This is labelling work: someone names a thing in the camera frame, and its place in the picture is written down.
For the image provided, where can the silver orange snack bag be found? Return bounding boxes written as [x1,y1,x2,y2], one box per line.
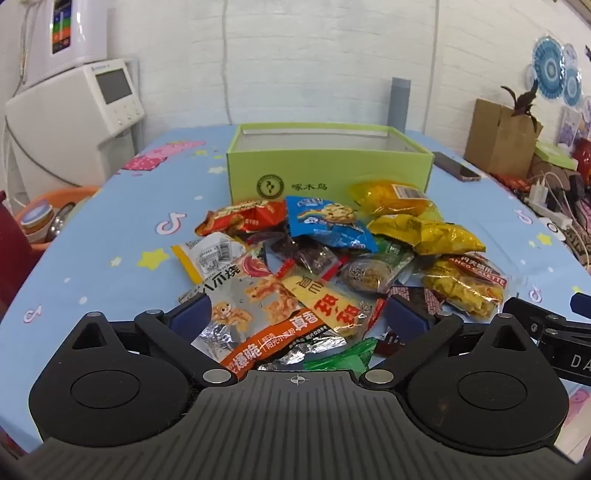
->
[186,251,346,377]

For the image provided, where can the green pea snack packet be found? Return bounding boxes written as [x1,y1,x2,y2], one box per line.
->
[304,338,378,376]

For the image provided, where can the yellow red cracker packet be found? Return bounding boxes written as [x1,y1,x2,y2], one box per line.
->
[281,273,373,338]

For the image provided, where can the clear galette chip bag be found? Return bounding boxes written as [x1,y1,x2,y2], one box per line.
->
[422,253,509,321]

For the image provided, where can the yellow crinkled snack bag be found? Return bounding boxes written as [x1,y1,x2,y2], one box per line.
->
[368,214,486,256]

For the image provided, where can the dark red dates packet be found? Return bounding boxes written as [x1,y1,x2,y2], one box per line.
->
[245,231,349,281]

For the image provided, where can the blue cookie snack packet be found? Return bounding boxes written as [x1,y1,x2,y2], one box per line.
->
[286,196,378,253]

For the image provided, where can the orange yellow snack packet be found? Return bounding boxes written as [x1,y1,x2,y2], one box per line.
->
[349,180,438,217]

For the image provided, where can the red biscuit snack packet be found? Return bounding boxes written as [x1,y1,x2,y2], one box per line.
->
[195,200,287,237]

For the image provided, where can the dark brown red packet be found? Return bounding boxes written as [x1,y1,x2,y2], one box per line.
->
[374,286,442,358]

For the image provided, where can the round pastry clear packet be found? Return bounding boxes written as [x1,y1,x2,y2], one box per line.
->
[341,252,415,294]

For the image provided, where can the white yellow barcode packet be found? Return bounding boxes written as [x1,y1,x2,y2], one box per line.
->
[171,232,246,284]

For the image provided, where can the blue cartoon tablecloth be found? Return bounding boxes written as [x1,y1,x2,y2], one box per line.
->
[1,126,590,451]

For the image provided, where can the white power strip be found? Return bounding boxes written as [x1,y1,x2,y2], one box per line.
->
[526,182,573,230]

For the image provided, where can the light green tissue box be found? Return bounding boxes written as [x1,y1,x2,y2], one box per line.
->
[535,141,578,171]

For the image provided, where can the black smartphone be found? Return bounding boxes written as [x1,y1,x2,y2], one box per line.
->
[434,151,482,182]

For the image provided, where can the green cardboard box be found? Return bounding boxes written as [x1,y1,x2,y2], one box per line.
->
[226,122,434,204]

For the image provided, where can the brown cardboard box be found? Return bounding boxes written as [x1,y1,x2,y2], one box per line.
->
[464,99,544,179]

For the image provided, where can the orange basin with bowls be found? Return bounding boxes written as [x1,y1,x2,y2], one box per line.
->
[15,186,99,252]

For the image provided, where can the dark red thermos jug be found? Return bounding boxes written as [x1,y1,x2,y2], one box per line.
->
[0,191,42,317]

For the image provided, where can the dark dried plant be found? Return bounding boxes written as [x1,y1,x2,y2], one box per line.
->
[501,79,539,132]

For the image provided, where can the white water dispenser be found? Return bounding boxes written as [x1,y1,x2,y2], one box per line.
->
[5,59,145,199]

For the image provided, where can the grey cylindrical bottle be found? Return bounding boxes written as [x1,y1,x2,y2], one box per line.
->
[387,77,412,133]

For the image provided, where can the blue paper fan decoration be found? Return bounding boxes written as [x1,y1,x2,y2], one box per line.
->
[528,35,583,108]

